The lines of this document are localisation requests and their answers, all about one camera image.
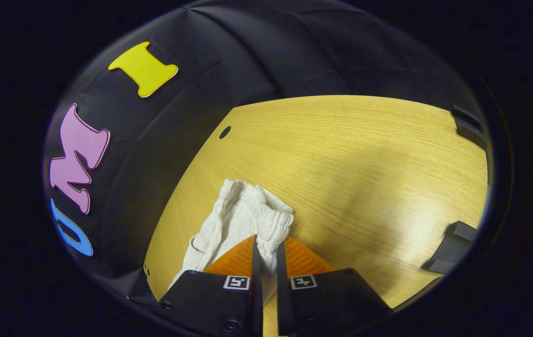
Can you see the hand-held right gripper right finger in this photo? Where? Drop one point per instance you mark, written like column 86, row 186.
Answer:
column 322, row 304

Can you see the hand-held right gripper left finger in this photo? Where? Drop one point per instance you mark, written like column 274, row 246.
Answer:
column 229, row 309

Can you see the white jeans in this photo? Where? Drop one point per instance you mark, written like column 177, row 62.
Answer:
column 238, row 210

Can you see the black table bracket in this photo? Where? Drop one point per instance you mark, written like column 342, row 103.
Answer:
column 451, row 248
column 470, row 127

